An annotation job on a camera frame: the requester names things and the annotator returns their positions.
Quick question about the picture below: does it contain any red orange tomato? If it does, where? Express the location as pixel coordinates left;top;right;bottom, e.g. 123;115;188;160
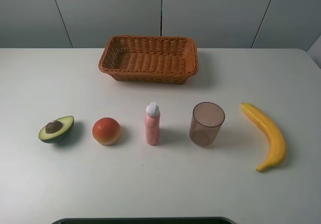
92;118;121;146

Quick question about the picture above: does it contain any brown wicker basket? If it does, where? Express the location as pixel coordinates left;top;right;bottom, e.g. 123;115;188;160
98;35;199;84

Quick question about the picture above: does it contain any pink bottle white cap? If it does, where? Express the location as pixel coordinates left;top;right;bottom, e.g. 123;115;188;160
145;102;161;146

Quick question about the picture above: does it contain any translucent brown plastic cup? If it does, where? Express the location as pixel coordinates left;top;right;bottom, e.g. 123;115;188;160
189;101;225;147

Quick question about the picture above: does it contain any yellow banana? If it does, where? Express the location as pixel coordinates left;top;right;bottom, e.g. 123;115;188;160
240;102;287;172

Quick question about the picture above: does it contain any halved avocado with pit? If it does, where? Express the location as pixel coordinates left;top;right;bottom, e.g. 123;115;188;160
38;116;75;144

